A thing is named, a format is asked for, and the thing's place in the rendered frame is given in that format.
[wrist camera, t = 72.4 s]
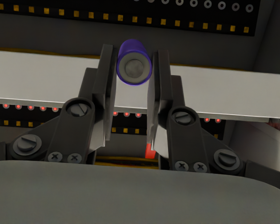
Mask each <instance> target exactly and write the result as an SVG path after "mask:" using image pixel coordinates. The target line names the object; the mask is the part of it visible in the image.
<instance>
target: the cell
mask: <svg viewBox="0 0 280 224"><path fill-rule="evenodd" d="M116 73H117V75H118V77H119V79H120V80H121V81H122V82H123V83H125V84H127V85H130V86H139V85H142V84H144V83H145V82H147V81H148V80H149V78H150V77H151V74H152V60H151V59H150V57H149V55H148V53H147V51H146V49H145V47H144V45H143V44H142V43H141V42H140V41H138V40H136V39H129V40H126V41H125V42H124V43H123V44H122V45H121V47H120V51H119V55H118V58H117V63H116Z"/></svg>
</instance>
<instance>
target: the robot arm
mask: <svg viewBox="0 0 280 224"><path fill-rule="evenodd" d="M117 55H118V48H114V45H110V44H103V47H102V51H101V55H100V61H99V64H98V68H86V70H85V73H84V77H83V81H82V84H81V87H80V91H79V95H78V97H76V98H72V99H70V100H68V101H66V102H65V103H64V105H63V107H62V109H61V112H60V115H59V116H57V117H55V118H53V119H51V120H49V121H47V122H45V123H43V124H41V125H39V126H37V127H35V128H33V129H31V130H29V131H27V132H25V133H23V134H21V135H19V136H18V137H16V138H15V139H14V140H13V141H12V142H11V143H9V144H6V143H5V141H4V142H0V224H280V172H279V171H277V170H274V169H272V168H269V167H266V166H263V165H261V164H258V163H256V162H253V161H250V160H247V161H243V160H242V159H241V157H240V156H239V155H238V154H237V153H236V152H235V151H233V150H232V149H231V148H229V147H228V146H227V145H225V144H224V143H222V142H221V141H220V140H218V139H217V138H216V137H214V136H213V135H211V134H210V133H209V132H207V131H206V130H204V129H203V128H202V127H201V124H200V118H199V116H198V114H197V112H196V111H195V110H193V109H192V108H189V107H186V106H185V101H184V92H183V86H182V80H181V76H177V75H171V70H170V62H169V53H168V50H163V49H158V50H157V52H153V57H152V74H151V77H150V78H149V85H148V94H147V143H148V144H151V150H154V151H156V152H158V153H159V157H158V162H159V169H147V168H129V167H116V166H103V165H94V164H95V159H96V150H97V149H98V148H99V147H105V141H106V140H110V135H111V128H112V118H113V111H114V104H115V97H116V78H117V73H116V63H117Z"/></svg>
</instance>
